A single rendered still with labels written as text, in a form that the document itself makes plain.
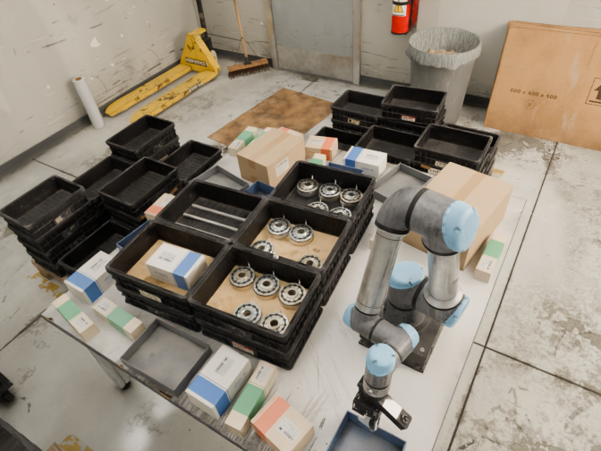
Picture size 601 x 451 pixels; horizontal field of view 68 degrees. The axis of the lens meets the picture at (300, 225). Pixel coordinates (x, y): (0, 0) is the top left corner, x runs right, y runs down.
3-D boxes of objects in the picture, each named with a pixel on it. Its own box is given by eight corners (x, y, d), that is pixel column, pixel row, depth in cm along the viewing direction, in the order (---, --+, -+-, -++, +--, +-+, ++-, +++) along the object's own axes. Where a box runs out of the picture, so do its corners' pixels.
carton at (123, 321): (147, 330, 178) (142, 321, 173) (135, 342, 174) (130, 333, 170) (109, 305, 188) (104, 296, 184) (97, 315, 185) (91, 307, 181)
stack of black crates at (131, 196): (165, 208, 320) (144, 155, 289) (196, 220, 307) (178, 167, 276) (122, 243, 296) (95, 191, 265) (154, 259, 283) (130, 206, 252)
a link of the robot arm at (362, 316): (376, 175, 115) (334, 328, 134) (413, 191, 109) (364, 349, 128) (398, 171, 124) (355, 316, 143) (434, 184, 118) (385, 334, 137)
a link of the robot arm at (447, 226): (430, 288, 154) (429, 177, 113) (471, 310, 146) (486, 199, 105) (411, 314, 150) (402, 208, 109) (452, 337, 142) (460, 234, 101)
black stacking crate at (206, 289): (323, 293, 170) (322, 274, 162) (288, 357, 152) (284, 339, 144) (236, 263, 185) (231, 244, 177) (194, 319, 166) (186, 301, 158)
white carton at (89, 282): (90, 305, 189) (81, 292, 183) (72, 294, 194) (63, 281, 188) (125, 273, 201) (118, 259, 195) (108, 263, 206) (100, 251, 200)
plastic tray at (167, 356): (213, 352, 168) (209, 344, 165) (177, 397, 156) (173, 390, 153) (160, 324, 179) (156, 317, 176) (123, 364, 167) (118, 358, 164)
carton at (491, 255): (490, 241, 197) (494, 231, 193) (504, 245, 194) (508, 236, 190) (472, 277, 183) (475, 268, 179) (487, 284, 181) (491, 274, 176)
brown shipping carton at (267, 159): (270, 191, 235) (266, 166, 224) (241, 177, 245) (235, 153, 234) (306, 163, 250) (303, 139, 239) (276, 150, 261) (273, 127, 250)
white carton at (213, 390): (217, 421, 149) (212, 408, 143) (191, 403, 154) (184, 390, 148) (253, 372, 161) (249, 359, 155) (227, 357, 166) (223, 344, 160)
